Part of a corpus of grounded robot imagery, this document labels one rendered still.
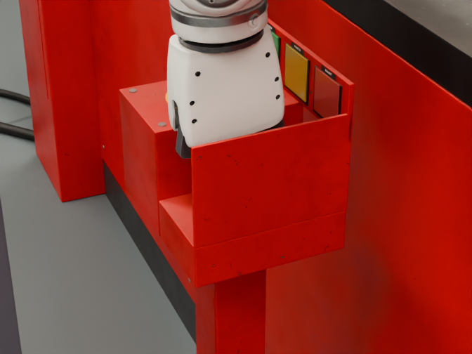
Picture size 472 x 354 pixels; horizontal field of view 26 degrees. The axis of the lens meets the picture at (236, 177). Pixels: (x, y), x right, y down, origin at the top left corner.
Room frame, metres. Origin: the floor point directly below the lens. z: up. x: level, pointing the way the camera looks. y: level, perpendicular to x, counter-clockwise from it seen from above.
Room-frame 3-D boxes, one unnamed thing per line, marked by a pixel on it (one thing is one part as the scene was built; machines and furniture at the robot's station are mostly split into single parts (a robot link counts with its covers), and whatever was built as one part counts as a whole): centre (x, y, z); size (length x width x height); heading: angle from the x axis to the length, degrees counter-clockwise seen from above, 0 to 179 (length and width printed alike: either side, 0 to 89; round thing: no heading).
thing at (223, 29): (0.84, 0.01, 0.91); 0.09 x 0.08 x 0.03; 115
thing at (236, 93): (0.84, 0.01, 0.85); 0.10 x 0.07 x 0.11; 115
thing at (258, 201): (0.90, 0.01, 0.75); 0.20 x 0.16 x 0.18; 25
